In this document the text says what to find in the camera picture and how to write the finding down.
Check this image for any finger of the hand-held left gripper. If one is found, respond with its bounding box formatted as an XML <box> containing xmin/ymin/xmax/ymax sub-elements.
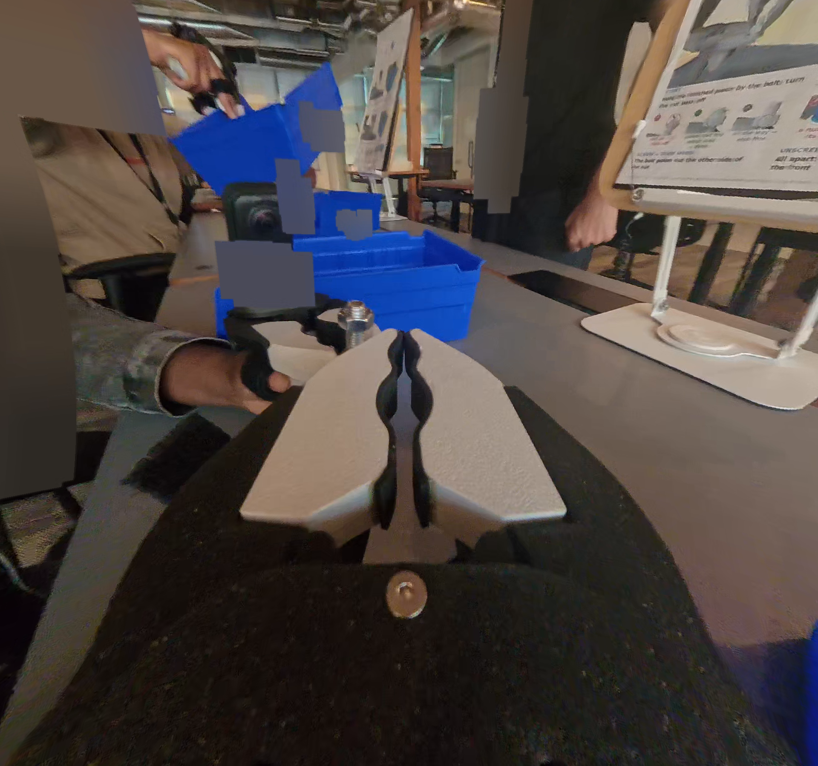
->
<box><xmin>267</xmin><ymin>344</ymin><xmax>336</xmax><ymax>389</ymax></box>
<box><xmin>252</xmin><ymin>321</ymin><xmax>343</xmax><ymax>353</ymax></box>

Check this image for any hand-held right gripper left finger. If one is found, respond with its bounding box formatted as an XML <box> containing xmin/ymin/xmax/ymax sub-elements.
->
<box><xmin>238</xmin><ymin>328</ymin><xmax>406</xmax><ymax>548</ymax></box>

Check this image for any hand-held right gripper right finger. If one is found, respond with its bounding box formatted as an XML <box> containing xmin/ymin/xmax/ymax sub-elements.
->
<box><xmin>404</xmin><ymin>328</ymin><xmax>568</xmax><ymax>550</ymax></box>

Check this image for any silver steel bolt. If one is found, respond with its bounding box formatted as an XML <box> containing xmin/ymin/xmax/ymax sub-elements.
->
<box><xmin>344</xmin><ymin>300</ymin><xmax>370</xmax><ymax>353</ymax></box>

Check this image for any person's left forearm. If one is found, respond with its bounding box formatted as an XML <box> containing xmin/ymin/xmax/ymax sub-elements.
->
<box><xmin>64</xmin><ymin>293</ymin><xmax>234</xmax><ymax>422</ymax></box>

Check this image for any person's left hand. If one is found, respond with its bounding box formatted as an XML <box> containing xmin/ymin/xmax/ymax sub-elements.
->
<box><xmin>160</xmin><ymin>338</ymin><xmax>293</xmax><ymax>417</ymax></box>

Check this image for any blue plastic bin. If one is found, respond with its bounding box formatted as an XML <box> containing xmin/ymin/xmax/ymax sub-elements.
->
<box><xmin>214</xmin><ymin>230</ymin><xmax>484</xmax><ymax>340</ymax></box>
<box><xmin>313</xmin><ymin>190</ymin><xmax>382</xmax><ymax>238</ymax></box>
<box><xmin>169</xmin><ymin>62</ymin><xmax>344</xmax><ymax>200</ymax></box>

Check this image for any black office chair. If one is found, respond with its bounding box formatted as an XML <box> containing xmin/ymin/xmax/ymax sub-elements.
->
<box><xmin>64</xmin><ymin>254</ymin><xmax>176</xmax><ymax>323</ymax></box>
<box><xmin>418</xmin><ymin>146</ymin><xmax>460</xmax><ymax>218</ymax></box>

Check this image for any white document stand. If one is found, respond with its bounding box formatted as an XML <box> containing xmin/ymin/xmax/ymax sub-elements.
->
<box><xmin>580</xmin><ymin>213</ymin><xmax>818</xmax><ymax>410</ymax></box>
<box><xmin>364</xmin><ymin>169</ymin><xmax>410</xmax><ymax>221</ymax></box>

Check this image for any wooden table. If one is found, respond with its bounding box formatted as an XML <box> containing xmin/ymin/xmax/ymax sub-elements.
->
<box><xmin>348</xmin><ymin>167</ymin><xmax>475</xmax><ymax>193</ymax></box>

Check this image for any printed instruction board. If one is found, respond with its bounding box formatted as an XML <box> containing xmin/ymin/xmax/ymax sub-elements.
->
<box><xmin>354</xmin><ymin>7</ymin><xmax>415</xmax><ymax>173</ymax></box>

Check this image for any instruction sheet on stand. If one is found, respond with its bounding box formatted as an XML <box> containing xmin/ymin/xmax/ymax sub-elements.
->
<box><xmin>601</xmin><ymin>0</ymin><xmax>818</xmax><ymax>233</ymax></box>

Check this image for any printed instruction sheet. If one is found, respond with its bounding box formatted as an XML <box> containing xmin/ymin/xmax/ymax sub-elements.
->
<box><xmin>629</xmin><ymin>0</ymin><xmax>818</xmax><ymax>195</ymax></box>

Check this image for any black lanyard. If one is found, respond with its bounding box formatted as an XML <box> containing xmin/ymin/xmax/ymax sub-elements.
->
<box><xmin>96</xmin><ymin>130</ymin><xmax>183</xmax><ymax>227</ymax></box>

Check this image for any wooden support post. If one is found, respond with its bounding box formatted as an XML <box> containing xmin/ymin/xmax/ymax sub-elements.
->
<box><xmin>403</xmin><ymin>0</ymin><xmax>426</xmax><ymax>221</ymax></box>

